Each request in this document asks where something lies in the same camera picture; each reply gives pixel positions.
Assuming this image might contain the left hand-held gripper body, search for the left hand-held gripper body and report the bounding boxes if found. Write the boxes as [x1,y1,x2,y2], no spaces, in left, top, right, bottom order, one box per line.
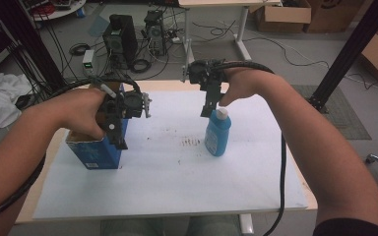
[94,83,153,121]

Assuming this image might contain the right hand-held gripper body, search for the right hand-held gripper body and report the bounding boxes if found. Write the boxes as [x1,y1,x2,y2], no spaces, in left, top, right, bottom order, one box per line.
[180,59,228,93]

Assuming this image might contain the blue bottle with white cap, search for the blue bottle with white cap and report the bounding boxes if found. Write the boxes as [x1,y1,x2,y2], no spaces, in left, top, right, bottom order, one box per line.
[204,106,233,157]

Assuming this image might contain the person's right hand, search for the person's right hand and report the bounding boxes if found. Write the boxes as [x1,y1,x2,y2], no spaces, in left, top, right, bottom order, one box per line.
[218,66,277,108]

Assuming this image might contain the person's left hand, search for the person's left hand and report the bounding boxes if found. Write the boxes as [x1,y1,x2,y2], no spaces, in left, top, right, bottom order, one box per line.
[56,87,108,141]

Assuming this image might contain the white-legged desk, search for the white-legged desk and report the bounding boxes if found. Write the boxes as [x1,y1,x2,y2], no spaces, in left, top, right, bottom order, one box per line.
[177,0,283,64]

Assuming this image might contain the white device with green light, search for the white device with green light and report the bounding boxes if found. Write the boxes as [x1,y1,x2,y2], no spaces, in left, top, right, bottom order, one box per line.
[82,49,95,79]

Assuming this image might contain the small black computer tower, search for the small black computer tower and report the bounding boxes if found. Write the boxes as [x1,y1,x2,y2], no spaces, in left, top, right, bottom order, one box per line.
[143,9,167,57]

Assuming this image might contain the white table mat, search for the white table mat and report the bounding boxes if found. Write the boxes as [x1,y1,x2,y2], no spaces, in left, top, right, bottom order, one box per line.
[32,89,309,220]

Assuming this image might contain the light wooden table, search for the light wooden table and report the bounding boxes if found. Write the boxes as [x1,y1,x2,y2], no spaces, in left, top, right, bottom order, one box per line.
[14,80,319,226]

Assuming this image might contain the large black computer tower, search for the large black computer tower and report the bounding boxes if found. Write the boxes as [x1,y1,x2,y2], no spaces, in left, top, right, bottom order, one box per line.
[102,14,139,71]

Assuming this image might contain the open cardboard box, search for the open cardboard box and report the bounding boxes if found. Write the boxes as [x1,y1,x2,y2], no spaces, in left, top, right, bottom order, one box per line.
[255,0,313,34]

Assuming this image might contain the round white table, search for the round white table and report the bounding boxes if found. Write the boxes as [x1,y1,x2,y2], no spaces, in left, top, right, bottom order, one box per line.
[22,0,88,23]

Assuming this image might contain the white cloth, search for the white cloth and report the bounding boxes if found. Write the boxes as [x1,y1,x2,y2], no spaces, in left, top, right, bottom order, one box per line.
[0,71,34,133]

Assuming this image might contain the grey floor mat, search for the grey floor mat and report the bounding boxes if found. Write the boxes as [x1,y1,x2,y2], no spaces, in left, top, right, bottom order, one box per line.
[290,84,373,142]

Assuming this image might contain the tall cardboard box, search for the tall cardboard box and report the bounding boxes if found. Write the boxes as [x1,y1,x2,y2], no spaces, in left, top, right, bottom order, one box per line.
[304,0,366,34]

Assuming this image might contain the black metal stand beam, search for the black metal stand beam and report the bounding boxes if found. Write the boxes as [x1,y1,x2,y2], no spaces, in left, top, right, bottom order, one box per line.
[307,0,378,115]

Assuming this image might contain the person's black sleeve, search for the person's black sleeve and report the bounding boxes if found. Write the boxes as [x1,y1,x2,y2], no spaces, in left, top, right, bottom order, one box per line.
[312,217,378,236]

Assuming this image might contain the coiled black cable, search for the coiled black cable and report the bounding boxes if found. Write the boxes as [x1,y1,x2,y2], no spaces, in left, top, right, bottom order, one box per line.
[129,58,154,75]
[69,42,92,57]

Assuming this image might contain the long floor cable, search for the long floor cable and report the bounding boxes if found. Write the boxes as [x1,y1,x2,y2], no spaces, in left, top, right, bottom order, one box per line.
[242,34,378,98]

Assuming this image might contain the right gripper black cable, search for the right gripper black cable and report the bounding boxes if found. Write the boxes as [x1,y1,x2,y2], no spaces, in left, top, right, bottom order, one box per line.
[221,61,288,236]

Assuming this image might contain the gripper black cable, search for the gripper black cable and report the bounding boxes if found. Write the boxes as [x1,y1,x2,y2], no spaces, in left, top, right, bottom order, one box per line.
[0,76,143,226]
[221,61,288,236]

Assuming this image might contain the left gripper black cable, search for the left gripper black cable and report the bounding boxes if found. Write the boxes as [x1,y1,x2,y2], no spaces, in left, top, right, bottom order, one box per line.
[0,76,143,226]

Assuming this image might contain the black stand with cables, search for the black stand with cables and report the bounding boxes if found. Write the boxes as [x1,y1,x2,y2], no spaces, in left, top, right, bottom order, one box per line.
[0,0,67,91]

